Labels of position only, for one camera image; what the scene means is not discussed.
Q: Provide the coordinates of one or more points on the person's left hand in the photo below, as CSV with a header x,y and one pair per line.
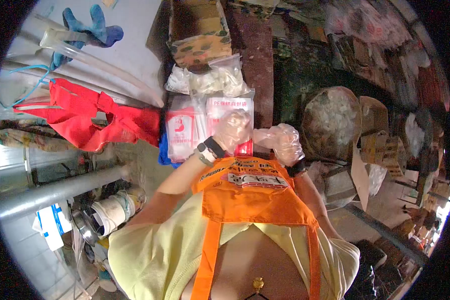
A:
x,y
232,131

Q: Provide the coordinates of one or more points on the person's right hand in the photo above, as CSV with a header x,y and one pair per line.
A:
x,y
287,144

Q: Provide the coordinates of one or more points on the person's left fingers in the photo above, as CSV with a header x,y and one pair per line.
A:
x,y
235,118

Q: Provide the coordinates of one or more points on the person's right fingers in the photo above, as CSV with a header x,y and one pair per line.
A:
x,y
263,137

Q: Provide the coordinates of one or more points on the pack of red-printed zip bags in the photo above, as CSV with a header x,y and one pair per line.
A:
x,y
228,105

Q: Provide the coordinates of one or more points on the black wrist band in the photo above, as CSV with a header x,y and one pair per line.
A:
x,y
214,147
296,168

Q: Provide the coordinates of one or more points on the zip bag of white pieces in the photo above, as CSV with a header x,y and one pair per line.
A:
x,y
219,79

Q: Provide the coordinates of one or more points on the pack of red-labelled clear bags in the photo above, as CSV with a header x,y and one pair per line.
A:
x,y
182,135

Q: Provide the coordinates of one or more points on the brown wooden beam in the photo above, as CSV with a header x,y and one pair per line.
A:
x,y
255,56

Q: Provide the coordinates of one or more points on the small clear bag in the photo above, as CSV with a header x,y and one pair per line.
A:
x,y
177,80

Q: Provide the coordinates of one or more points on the round basket of white pieces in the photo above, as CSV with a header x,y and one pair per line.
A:
x,y
332,120

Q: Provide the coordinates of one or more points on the blue cloth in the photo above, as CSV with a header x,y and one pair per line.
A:
x,y
165,152

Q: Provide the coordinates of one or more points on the printed cardboard box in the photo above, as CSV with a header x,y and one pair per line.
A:
x,y
198,35

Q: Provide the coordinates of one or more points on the brown cardboard sheet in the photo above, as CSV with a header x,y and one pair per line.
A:
x,y
360,176

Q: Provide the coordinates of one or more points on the stack of cartons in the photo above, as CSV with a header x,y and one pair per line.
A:
x,y
386,153

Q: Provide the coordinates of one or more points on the clear plastic tube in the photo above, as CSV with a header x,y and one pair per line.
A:
x,y
97,63

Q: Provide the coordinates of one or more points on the pile of red-printed plastic bags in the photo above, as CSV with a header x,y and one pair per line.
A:
x,y
363,22

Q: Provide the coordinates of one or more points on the white plastic bucket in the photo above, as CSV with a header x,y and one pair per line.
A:
x,y
114,212

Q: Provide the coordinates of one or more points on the person's body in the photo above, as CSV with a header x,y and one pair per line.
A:
x,y
157,255

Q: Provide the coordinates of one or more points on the pair of blue gloves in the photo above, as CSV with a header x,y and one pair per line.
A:
x,y
92,28

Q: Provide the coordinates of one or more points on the metal bowl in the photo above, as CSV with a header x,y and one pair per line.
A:
x,y
83,227

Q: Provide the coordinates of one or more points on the grey metal pipe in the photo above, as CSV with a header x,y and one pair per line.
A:
x,y
52,193

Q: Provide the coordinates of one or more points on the white and blue carton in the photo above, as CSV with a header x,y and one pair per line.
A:
x,y
52,227

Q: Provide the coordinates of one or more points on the floral cloth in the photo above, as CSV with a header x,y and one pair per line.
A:
x,y
22,135

